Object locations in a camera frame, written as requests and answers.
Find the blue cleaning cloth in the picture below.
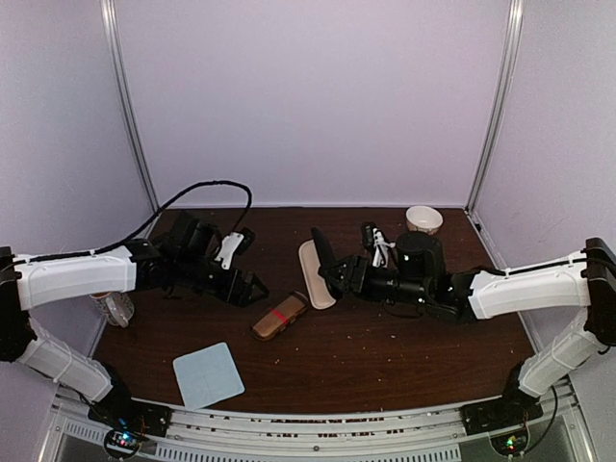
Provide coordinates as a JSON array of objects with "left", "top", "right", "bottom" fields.
[{"left": 172, "top": 342, "right": 245, "bottom": 411}]

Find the patterned white mug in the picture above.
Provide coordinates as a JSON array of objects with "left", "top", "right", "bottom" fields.
[{"left": 90, "top": 292, "right": 135, "bottom": 328}]

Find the front aluminium rail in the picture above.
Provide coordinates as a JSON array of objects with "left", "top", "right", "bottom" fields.
[{"left": 47, "top": 384, "right": 593, "bottom": 462}]

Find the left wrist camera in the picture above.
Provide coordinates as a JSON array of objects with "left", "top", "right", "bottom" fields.
[{"left": 214, "top": 228, "right": 256, "bottom": 270}]

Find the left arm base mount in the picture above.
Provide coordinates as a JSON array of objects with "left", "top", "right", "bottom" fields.
[{"left": 80, "top": 365, "right": 172, "bottom": 461}]

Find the black glasses case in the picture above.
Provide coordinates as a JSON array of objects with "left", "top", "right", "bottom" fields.
[{"left": 298, "top": 227, "right": 341, "bottom": 311}]

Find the left aluminium corner post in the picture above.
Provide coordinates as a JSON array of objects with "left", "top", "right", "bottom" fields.
[{"left": 100, "top": 0, "right": 159, "bottom": 211}]

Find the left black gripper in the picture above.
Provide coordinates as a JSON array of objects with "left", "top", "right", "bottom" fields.
[{"left": 175, "top": 253, "right": 270, "bottom": 307}]

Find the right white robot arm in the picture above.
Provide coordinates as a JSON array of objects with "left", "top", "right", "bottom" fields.
[{"left": 311, "top": 223, "right": 615, "bottom": 425}]

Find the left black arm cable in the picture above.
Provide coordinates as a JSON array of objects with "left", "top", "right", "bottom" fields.
[{"left": 13, "top": 179, "right": 254, "bottom": 264}]

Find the right aluminium corner post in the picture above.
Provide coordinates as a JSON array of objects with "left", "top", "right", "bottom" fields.
[{"left": 465, "top": 0, "right": 525, "bottom": 217}]

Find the tan glasses case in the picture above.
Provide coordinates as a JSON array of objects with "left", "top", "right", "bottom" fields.
[{"left": 250, "top": 292, "right": 308, "bottom": 342}]

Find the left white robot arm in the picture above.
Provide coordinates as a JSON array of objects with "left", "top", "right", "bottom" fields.
[{"left": 1, "top": 212, "right": 269, "bottom": 427}]

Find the aluminium corner post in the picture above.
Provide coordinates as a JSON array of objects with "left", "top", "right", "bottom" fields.
[
  {"left": 465, "top": 0, "right": 525, "bottom": 217},
  {"left": 100, "top": 0, "right": 159, "bottom": 211}
]

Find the white ceramic bowl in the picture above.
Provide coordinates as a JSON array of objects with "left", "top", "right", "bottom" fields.
[{"left": 405, "top": 205, "right": 444, "bottom": 236}]

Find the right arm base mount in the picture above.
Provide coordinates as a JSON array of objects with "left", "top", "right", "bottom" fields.
[{"left": 460, "top": 362, "right": 559, "bottom": 460}]

